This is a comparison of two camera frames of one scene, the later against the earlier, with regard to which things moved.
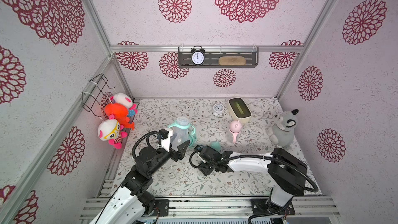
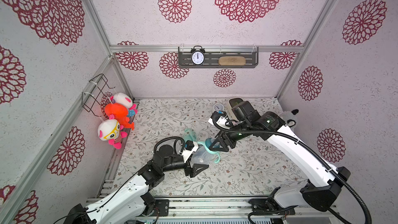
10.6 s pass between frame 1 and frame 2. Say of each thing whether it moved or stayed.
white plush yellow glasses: stayed
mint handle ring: moved
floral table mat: stayed
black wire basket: stayed
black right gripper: moved
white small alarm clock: stayed
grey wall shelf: stayed
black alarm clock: stayed
